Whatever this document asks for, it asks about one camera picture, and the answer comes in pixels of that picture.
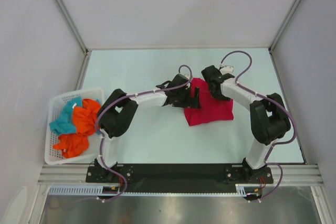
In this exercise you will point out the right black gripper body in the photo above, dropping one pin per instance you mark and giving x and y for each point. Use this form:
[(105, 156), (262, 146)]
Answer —
[(216, 96)]

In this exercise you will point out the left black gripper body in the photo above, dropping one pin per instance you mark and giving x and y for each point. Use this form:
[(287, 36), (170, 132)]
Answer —
[(183, 99)]

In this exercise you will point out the magenta t shirt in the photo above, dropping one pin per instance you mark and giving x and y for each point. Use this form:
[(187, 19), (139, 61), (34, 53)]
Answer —
[(211, 109)]

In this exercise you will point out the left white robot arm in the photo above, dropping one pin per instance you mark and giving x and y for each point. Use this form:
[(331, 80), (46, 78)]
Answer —
[(117, 113)]

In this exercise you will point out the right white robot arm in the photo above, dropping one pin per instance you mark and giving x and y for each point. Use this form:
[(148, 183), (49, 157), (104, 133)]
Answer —
[(269, 120)]

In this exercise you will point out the orange t shirt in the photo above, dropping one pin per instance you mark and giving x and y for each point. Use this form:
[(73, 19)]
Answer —
[(72, 145)]

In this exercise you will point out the teal t shirt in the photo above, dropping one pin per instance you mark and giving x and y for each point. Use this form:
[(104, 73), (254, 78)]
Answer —
[(77, 117)]

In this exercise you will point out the white plastic laundry basket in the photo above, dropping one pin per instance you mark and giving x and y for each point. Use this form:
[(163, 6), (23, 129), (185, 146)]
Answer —
[(54, 157)]

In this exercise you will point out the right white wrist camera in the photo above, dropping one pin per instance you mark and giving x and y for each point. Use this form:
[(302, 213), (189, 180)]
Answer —
[(227, 68)]

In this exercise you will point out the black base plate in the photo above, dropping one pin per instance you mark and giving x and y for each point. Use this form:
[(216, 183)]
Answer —
[(185, 177)]

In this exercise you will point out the grey slotted cable duct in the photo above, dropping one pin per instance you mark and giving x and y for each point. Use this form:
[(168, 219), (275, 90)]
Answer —
[(111, 191)]

